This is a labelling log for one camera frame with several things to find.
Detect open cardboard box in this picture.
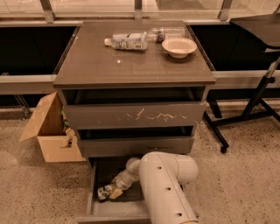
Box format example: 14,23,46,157
19,92,84,163

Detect grey middle drawer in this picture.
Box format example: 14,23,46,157
78,126,194,158

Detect grey drawer cabinet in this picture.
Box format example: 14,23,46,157
52,19,217,224

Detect white bowl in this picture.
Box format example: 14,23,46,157
162,38,197,59

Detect metal window railing frame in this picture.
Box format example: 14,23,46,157
0,0,279,95

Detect grey top drawer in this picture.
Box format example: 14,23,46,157
63,87,206,130

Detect items inside cardboard box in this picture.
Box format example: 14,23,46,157
60,109,75,148

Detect small clear water bottle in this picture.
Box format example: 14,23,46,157
147,27,186,43

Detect large clear water bottle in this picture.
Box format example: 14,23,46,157
104,32,148,51

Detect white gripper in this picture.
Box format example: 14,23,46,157
109,171,139,200

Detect crushed 7up can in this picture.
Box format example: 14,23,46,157
97,184,115,201

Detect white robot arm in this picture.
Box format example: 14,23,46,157
106,151,198,224

